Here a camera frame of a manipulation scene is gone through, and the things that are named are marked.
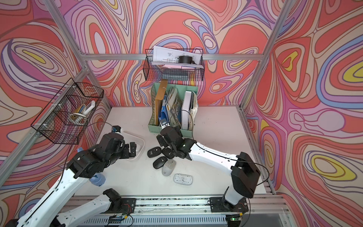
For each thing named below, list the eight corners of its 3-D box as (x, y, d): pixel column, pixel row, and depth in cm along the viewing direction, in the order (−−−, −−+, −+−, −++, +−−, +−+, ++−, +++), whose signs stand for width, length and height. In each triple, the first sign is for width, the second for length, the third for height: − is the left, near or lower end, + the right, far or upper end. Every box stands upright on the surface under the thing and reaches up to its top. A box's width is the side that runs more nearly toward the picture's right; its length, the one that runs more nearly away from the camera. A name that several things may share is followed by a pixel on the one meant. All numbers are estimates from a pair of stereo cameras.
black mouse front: (156, 171, 87) (155, 169, 85) (151, 164, 90) (151, 163, 87) (168, 162, 91) (168, 160, 89) (164, 156, 93) (164, 154, 91)
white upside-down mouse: (173, 182, 82) (172, 181, 81) (174, 173, 86) (174, 172, 84) (192, 186, 81) (192, 185, 79) (193, 177, 85) (193, 175, 83)
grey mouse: (160, 173, 86) (159, 172, 83) (168, 159, 92) (168, 157, 89) (168, 178, 84) (168, 176, 82) (176, 163, 90) (176, 161, 88)
